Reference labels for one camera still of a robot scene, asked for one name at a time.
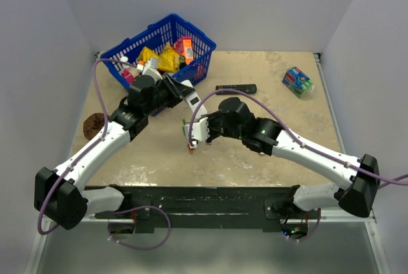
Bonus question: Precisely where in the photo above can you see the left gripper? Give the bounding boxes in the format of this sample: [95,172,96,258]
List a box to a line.
[145,73,196,116]

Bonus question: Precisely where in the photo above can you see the white red remote control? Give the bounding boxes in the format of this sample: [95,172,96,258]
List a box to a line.
[181,80,208,121]

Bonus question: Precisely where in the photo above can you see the orange battery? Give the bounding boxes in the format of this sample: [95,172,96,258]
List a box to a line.
[187,143,194,154]

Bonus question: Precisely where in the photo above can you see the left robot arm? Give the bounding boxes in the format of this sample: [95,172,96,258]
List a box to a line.
[34,75,195,234]

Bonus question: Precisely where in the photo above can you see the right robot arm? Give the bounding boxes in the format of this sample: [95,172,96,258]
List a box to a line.
[208,97,379,219]

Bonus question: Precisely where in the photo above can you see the black TV remote control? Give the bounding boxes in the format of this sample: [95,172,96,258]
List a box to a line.
[215,83,258,95]

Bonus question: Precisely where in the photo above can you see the lower green battery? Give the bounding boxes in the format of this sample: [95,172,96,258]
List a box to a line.
[182,119,186,137]

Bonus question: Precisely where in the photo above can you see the yellow snack bag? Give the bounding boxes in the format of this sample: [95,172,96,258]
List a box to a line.
[136,42,180,73]

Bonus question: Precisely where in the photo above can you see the orange pink box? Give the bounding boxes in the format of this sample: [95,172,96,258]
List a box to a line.
[173,36,194,64]

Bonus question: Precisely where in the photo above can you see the blue plastic shopping basket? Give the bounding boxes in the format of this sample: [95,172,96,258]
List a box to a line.
[101,13,216,85]

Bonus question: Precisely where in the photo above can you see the blue green sponge pack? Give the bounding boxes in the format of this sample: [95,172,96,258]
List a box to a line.
[282,67,314,99]

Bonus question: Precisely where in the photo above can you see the brown crumpled cloth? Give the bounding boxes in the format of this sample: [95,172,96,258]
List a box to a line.
[83,113,105,140]

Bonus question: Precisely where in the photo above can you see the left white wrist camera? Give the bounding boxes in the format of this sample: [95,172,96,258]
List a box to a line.
[136,57,163,82]

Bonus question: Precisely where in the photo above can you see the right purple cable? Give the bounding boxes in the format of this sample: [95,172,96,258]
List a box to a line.
[189,91,408,189]

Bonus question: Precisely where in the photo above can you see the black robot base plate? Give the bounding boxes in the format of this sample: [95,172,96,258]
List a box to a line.
[96,186,318,233]

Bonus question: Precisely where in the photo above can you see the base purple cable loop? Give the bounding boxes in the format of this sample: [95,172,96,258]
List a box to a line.
[107,206,172,251]

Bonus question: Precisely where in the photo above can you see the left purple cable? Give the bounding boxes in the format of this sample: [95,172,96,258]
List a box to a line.
[37,57,141,236]

